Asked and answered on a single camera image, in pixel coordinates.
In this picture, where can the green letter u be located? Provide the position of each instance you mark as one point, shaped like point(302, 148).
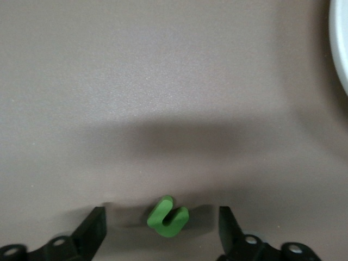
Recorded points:
point(157, 217)

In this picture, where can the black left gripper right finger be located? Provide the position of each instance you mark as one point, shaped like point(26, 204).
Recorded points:
point(231, 239)

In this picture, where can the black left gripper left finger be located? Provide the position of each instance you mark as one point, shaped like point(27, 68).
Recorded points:
point(89, 233)

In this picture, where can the beige plate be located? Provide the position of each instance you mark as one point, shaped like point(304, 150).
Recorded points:
point(341, 40)

